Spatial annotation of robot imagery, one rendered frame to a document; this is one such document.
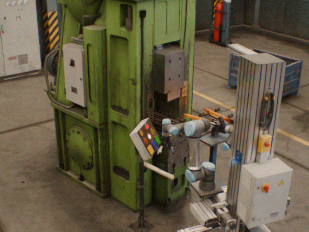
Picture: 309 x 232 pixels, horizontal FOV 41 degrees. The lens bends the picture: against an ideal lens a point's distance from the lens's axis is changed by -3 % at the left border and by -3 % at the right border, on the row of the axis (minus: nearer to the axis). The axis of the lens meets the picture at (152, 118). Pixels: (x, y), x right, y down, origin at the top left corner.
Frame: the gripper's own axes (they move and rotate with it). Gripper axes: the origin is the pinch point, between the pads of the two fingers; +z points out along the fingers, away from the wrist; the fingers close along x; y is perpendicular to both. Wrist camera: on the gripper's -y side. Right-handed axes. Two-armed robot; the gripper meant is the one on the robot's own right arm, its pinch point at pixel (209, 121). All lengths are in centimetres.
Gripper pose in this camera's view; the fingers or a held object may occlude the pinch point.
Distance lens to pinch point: 426.1
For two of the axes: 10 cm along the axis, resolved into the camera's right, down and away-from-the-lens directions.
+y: 0.2, 9.2, 3.9
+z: -7.3, -2.6, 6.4
